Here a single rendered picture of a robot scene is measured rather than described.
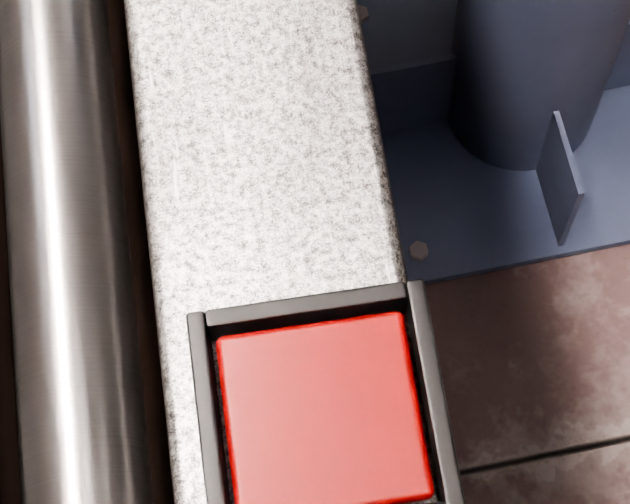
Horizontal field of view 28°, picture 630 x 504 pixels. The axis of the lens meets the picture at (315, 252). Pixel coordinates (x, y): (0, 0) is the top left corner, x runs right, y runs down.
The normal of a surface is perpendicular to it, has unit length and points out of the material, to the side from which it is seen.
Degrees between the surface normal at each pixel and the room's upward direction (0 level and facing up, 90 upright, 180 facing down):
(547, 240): 0
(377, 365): 0
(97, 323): 32
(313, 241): 0
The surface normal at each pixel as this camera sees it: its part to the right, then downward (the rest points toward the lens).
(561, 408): -0.04, -0.37
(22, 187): -0.54, -0.24
